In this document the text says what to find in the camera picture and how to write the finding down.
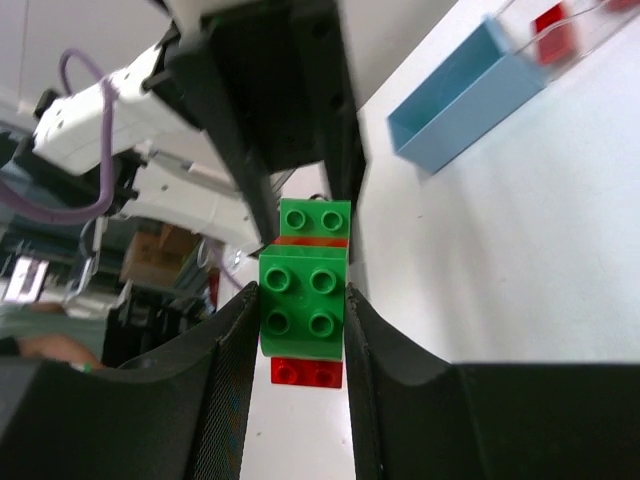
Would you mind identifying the blue container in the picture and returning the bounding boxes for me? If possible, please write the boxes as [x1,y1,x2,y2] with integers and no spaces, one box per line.
[387,17,546,174]

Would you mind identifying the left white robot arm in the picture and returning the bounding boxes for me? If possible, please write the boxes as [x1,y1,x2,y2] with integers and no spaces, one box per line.
[1,1,366,253]

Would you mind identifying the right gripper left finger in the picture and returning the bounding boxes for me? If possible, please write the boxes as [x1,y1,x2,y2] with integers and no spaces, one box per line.
[1,283,259,479]

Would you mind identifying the clear container with red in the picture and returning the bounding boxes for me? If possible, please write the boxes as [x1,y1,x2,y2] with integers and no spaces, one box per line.
[494,0,639,81]

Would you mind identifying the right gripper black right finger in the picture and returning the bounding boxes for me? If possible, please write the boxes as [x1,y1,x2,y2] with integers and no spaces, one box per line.
[344,286,639,479]

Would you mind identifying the red green top lego stack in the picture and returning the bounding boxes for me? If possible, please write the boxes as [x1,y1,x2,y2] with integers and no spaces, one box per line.
[259,198,351,389]

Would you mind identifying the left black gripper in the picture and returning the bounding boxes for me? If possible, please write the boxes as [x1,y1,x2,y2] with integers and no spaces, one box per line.
[165,1,366,263]

